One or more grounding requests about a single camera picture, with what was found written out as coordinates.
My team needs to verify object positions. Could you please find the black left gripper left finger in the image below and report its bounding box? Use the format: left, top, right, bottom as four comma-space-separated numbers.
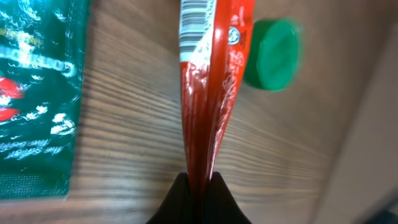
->
147, 173, 195, 224

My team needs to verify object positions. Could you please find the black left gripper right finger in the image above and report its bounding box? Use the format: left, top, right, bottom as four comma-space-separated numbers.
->
203, 172, 251, 224

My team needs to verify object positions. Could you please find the green lid jar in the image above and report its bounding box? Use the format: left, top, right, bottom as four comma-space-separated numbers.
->
243, 18, 303, 91

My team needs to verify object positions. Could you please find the red sauce sachet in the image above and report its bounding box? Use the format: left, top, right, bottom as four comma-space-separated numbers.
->
178, 0, 255, 204

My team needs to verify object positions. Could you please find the green glove packet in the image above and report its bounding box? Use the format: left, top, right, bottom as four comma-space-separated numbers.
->
1, 0, 90, 201

